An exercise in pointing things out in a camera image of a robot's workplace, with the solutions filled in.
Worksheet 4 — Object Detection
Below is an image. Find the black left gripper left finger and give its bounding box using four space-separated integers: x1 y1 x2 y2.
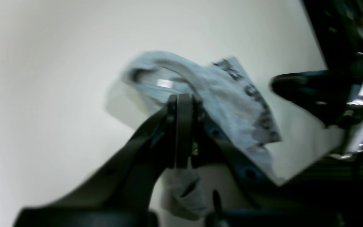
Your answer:
14 94 192 227

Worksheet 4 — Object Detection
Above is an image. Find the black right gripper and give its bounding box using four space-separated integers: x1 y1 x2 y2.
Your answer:
270 53 363 126

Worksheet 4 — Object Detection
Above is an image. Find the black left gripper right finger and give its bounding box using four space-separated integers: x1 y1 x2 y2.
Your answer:
192 96 343 227

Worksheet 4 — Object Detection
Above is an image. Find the grey T-shirt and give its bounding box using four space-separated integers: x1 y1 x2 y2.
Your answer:
106 50 284 221

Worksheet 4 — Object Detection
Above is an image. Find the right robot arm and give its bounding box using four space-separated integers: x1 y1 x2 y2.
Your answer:
270 0 363 128

